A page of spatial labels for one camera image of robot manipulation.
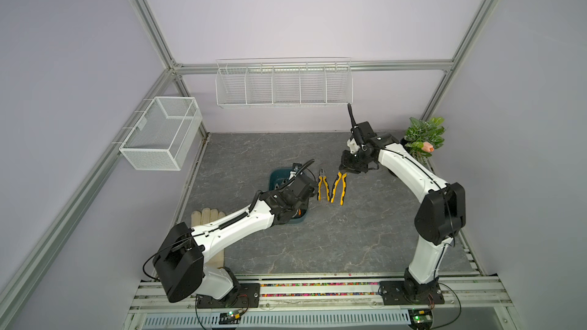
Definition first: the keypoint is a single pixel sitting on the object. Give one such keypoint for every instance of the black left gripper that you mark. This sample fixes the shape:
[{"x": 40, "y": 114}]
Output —
[{"x": 281, "y": 189}]

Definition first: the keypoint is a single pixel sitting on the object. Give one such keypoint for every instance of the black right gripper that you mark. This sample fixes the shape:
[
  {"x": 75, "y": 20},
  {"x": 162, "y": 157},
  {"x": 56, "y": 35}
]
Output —
[{"x": 345, "y": 165}]

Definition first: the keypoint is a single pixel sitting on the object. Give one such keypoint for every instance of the large yellow black pliers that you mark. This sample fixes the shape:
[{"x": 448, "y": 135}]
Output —
[{"x": 339, "y": 186}]

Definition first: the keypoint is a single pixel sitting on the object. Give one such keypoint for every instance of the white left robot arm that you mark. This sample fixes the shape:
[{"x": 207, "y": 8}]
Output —
[{"x": 182, "y": 261}]

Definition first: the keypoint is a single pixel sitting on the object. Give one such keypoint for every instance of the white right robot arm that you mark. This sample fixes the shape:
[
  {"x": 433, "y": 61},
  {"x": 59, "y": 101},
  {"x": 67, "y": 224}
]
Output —
[{"x": 442, "y": 211}]

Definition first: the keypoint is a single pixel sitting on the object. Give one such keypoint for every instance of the teal plastic storage box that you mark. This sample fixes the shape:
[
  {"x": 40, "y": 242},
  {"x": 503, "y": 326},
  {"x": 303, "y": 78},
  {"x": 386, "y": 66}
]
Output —
[{"x": 277, "y": 178}]

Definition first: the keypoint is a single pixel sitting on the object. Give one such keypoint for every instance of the black vase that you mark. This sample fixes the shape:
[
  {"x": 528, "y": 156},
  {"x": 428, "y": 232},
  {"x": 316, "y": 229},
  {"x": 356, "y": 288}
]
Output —
[{"x": 405, "y": 143}]

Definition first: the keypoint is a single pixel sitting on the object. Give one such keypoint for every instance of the green plant with pink flower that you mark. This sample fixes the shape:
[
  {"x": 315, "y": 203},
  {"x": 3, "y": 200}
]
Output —
[{"x": 424, "y": 137}]

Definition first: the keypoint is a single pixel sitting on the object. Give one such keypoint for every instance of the beige work glove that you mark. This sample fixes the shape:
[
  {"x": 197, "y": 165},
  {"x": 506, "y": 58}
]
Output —
[{"x": 203, "y": 217}]

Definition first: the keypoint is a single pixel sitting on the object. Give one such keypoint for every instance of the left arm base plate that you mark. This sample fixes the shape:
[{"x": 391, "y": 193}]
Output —
[{"x": 244, "y": 296}]

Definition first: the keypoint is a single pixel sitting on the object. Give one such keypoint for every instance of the white wire wall shelf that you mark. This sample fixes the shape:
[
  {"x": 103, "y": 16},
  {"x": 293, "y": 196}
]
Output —
[{"x": 284, "y": 82}]

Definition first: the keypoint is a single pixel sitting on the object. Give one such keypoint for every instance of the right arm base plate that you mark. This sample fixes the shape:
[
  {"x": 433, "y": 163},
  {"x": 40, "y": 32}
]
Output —
[{"x": 408, "y": 292}]

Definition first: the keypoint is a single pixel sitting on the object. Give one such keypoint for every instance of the white mesh wall basket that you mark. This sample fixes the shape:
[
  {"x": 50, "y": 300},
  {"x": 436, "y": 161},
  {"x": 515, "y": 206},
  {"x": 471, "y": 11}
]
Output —
[{"x": 161, "y": 138}]

